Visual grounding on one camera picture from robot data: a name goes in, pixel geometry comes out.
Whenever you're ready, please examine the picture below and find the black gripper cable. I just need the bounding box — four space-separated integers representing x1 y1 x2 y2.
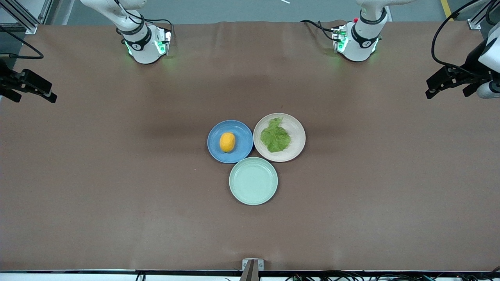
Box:
431 0 500 75
0 25 44 60

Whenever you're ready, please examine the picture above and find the black base cable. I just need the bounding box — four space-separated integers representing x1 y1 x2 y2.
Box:
145 18 174 44
300 19 337 42

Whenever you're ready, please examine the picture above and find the brown table mat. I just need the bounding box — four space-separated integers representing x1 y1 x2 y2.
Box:
0 20 500 272

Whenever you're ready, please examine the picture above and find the green lettuce leaf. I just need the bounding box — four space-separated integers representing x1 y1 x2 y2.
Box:
260 117 291 153

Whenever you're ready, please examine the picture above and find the yellow lemon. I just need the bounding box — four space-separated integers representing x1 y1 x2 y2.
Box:
220 132 236 153

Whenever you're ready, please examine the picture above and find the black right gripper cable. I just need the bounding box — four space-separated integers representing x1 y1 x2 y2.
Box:
0 25 44 60

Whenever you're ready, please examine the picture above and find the aluminium frame post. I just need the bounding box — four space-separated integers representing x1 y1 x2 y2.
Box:
0 0 39 35
451 0 500 30

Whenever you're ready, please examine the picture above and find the pale green plate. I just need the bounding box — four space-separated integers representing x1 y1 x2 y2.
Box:
229 157 279 206

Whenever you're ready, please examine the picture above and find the blue plate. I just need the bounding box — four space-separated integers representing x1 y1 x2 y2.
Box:
207 120 254 164

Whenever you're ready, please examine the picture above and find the beige plate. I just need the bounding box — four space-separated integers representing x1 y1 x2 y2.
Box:
253 113 306 162

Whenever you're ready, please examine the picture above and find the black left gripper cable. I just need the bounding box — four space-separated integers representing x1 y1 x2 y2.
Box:
431 0 500 75

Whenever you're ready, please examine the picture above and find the black right base cable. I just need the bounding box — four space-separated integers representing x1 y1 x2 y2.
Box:
145 18 174 44

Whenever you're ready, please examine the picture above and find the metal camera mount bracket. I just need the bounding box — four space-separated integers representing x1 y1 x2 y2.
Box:
239 258 264 281

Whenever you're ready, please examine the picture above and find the black left base cable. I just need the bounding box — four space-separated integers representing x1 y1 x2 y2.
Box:
300 19 337 42

